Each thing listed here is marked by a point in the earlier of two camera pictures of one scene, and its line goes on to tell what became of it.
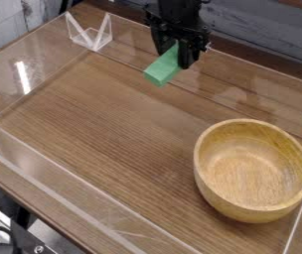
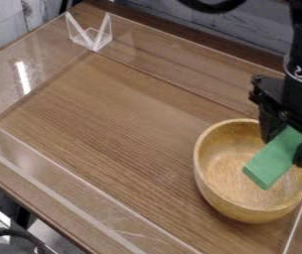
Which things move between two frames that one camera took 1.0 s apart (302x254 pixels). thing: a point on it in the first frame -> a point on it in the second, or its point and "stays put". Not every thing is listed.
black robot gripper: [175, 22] -> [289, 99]
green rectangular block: [164, 67] -> [270, 163]
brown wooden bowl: [251, 170] stays put
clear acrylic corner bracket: [89, 38] stays put
